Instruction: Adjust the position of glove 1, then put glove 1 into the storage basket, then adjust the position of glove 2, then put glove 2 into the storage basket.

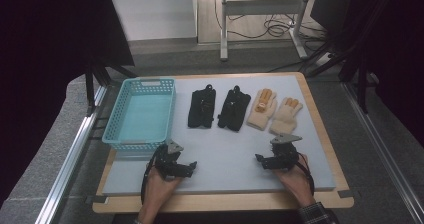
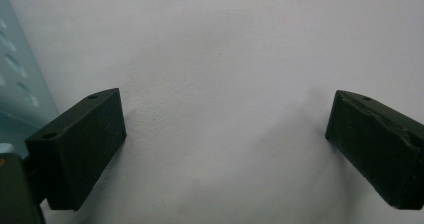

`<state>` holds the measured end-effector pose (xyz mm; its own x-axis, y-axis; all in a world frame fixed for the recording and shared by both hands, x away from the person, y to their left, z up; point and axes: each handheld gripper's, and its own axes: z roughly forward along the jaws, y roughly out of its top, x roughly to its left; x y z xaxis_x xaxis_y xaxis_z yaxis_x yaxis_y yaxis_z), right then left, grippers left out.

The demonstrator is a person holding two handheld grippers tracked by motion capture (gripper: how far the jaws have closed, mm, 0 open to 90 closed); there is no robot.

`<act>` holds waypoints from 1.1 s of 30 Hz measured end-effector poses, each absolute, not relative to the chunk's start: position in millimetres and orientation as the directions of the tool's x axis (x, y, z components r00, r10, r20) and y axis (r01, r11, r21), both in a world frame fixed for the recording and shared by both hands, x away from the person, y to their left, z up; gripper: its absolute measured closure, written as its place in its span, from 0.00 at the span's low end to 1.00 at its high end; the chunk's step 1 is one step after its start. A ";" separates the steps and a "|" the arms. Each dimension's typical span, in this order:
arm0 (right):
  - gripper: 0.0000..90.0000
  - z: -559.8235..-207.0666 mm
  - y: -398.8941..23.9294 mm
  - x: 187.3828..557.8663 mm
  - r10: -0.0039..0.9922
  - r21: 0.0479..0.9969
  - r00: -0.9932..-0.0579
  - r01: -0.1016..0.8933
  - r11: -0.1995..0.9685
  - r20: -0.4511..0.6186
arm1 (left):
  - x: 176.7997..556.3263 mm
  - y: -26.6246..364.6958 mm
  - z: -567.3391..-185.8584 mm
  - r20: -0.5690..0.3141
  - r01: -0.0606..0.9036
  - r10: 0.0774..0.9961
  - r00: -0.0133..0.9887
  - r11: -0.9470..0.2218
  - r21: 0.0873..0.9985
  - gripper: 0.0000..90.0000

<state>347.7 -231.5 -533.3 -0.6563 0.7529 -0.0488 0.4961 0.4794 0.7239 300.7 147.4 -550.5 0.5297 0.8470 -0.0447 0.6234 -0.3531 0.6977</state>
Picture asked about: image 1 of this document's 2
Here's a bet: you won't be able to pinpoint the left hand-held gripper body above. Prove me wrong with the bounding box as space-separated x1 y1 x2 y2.
153 138 185 180

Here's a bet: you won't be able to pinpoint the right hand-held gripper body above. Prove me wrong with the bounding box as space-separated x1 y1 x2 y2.
270 133 303 170

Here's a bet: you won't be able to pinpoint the beige glove with orange fingers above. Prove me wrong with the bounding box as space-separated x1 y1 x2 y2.
246 88 279 132
268 97 304 136

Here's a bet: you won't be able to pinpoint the turquoise plastic basket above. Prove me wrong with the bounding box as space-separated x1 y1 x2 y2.
101 77 177 152

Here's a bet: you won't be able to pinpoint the black glove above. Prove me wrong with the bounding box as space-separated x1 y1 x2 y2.
217 85 252 133
187 83 217 129

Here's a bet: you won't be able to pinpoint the person's left hand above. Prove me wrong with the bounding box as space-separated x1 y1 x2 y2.
141 168 183 215

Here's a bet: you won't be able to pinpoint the person's right hand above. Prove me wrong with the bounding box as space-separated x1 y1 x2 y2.
273 154 316 208

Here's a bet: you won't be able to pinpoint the grey foam mat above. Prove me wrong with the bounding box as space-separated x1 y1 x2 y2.
102 74 337 197

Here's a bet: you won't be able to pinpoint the white power strip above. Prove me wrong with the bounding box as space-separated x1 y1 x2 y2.
314 51 333 67

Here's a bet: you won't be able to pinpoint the black tripod stand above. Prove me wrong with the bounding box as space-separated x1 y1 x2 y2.
84 57 138 116
305 33 372 115

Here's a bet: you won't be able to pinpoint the white panel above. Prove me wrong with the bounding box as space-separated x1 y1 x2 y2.
109 0 198 42

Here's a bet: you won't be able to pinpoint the black curtain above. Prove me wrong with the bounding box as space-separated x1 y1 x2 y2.
0 0 135 209
309 0 424 149

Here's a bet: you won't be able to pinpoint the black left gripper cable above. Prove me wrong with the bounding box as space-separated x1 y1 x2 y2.
140 154 158 206

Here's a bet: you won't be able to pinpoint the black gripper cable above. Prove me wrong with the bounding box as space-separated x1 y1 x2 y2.
140 154 158 206
297 152 317 197

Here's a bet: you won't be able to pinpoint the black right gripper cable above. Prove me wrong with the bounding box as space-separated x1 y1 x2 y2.
297 152 317 197

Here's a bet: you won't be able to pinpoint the aluminium rail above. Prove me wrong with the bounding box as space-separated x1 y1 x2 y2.
34 85 108 224
342 82 424 219

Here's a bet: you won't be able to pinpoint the black floor cables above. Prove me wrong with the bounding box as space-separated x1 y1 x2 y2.
213 0 329 41

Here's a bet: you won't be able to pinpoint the white metal desk frame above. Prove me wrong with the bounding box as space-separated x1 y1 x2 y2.
219 0 309 62

